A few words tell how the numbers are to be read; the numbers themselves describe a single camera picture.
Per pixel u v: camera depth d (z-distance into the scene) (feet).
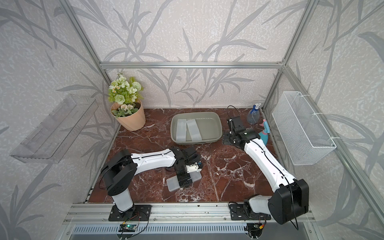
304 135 1.99
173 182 2.72
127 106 3.07
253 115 3.49
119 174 1.51
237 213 2.40
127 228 2.32
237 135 1.86
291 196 1.28
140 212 2.19
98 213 2.47
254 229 2.36
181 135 3.35
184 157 2.15
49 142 2.11
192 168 2.53
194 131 3.47
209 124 3.65
